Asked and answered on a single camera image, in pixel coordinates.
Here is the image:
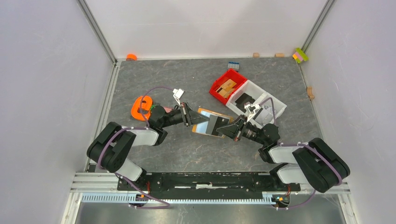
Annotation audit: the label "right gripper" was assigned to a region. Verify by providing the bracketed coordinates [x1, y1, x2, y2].
[216, 114, 266, 146]

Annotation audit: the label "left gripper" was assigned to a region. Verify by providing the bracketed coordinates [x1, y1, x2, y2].
[161, 102, 209, 128]

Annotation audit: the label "orange card holder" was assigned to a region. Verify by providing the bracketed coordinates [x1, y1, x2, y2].
[192, 108, 233, 138]

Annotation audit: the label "grey credit card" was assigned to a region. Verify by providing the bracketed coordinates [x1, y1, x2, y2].
[205, 115, 230, 137]

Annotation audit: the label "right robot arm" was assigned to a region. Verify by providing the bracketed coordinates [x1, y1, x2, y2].
[216, 115, 351, 193]

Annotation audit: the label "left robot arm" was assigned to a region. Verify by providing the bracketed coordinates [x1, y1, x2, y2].
[86, 102, 209, 190]

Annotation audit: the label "cards in white bin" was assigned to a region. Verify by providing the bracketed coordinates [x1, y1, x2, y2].
[255, 105, 274, 125]

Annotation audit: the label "black wallet in bin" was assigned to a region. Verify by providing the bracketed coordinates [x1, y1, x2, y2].
[235, 93, 255, 111]

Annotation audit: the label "white bin near red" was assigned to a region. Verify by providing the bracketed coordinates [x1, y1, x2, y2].
[226, 80, 267, 115]

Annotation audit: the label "white bin far right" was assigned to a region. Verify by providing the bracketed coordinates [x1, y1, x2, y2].
[249, 93, 287, 128]

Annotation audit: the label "red plastic bin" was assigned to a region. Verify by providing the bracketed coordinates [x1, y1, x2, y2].
[209, 69, 248, 105]

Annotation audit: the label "blue lego brick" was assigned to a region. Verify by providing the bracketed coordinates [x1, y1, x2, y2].
[227, 62, 240, 71]

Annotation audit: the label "colourful block stack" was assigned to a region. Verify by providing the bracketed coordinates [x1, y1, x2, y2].
[292, 48, 309, 64]

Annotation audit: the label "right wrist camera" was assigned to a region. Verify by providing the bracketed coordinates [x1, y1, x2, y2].
[244, 103, 261, 122]

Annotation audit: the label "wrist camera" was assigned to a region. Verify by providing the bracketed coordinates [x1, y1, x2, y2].
[244, 103, 261, 122]
[172, 89, 185, 106]

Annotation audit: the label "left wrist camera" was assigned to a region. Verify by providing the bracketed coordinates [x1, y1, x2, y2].
[172, 89, 185, 106]

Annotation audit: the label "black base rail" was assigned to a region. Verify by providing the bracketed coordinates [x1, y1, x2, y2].
[134, 172, 301, 200]

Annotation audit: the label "wooden block on rail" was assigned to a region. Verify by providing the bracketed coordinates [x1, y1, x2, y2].
[306, 86, 315, 100]

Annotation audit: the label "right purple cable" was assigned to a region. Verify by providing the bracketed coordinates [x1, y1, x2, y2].
[258, 97, 343, 211]

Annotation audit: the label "purple cable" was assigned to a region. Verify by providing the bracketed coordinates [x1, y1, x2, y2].
[258, 97, 343, 211]
[96, 86, 176, 210]

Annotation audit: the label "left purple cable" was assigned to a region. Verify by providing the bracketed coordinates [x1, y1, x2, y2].
[96, 86, 176, 210]

